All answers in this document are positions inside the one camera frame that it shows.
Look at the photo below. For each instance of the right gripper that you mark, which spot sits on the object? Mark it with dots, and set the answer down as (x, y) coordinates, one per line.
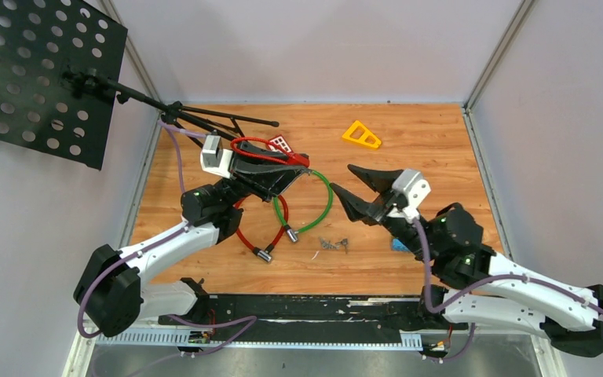
(370, 214)

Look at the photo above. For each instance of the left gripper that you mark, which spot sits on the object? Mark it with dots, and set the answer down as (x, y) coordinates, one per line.
(264, 181)

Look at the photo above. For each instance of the silver keys of green lock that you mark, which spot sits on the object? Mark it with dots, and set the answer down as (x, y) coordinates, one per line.
(343, 244)

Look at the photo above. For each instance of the green cable lock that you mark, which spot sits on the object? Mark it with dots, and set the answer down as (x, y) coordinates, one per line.
(291, 233)

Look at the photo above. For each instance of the red cable lock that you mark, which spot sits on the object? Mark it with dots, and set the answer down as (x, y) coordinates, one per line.
(265, 254)

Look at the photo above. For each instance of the silver keys of red lock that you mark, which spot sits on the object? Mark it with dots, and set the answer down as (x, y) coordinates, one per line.
(326, 244)

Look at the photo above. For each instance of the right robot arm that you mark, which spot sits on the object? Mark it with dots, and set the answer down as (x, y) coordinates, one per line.
(465, 280)

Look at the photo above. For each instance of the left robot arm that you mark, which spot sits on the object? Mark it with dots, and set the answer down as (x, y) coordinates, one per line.
(116, 289)

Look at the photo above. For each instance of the red window toy brick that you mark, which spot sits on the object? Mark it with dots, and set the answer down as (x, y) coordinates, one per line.
(280, 143)

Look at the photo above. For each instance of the blue green white brick stack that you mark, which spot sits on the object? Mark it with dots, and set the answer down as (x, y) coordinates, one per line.
(397, 245)

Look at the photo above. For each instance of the yellow triangular toy piece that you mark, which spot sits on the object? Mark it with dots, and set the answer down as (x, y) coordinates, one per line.
(359, 134)

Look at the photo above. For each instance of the black perforated music stand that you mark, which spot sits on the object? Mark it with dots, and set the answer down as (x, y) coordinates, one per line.
(60, 63)

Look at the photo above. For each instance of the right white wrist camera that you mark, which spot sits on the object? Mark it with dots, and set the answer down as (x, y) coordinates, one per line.
(410, 189)

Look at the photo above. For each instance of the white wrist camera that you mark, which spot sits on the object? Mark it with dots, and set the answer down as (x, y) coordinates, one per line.
(214, 153)
(410, 189)

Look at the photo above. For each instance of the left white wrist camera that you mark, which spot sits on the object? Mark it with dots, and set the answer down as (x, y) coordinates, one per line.
(214, 153)

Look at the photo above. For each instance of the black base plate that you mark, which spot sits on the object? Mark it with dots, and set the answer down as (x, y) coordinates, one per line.
(358, 319)

